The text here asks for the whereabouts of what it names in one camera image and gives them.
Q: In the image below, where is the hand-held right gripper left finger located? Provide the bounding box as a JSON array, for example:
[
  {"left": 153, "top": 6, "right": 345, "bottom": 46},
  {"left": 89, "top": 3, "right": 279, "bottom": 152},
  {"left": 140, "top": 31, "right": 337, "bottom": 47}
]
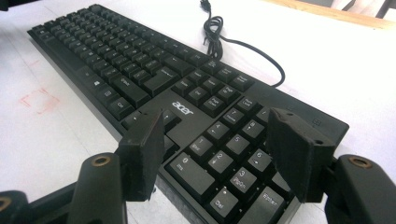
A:
[{"left": 115, "top": 107, "right": 166, "bottom": 203}]

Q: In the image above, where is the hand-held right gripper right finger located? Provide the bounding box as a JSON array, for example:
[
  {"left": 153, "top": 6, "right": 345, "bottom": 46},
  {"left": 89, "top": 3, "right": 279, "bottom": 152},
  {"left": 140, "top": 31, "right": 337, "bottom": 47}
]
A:
[{"left": 266, "top": 106, "right": 336, "bottom": 203}]

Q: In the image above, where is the black keyboard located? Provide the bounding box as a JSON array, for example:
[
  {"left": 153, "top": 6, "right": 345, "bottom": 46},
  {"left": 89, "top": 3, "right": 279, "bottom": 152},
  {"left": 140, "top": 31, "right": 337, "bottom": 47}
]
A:
[{"left": 27, "top": 3, "right": 350, "bottom": 224}]

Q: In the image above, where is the black keyboard cable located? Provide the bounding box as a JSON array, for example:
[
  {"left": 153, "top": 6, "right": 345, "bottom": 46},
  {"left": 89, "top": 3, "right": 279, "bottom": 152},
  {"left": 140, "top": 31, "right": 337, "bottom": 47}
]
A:
[{"left": 200, "top": 0, "right": 286, "bottom": 89}]

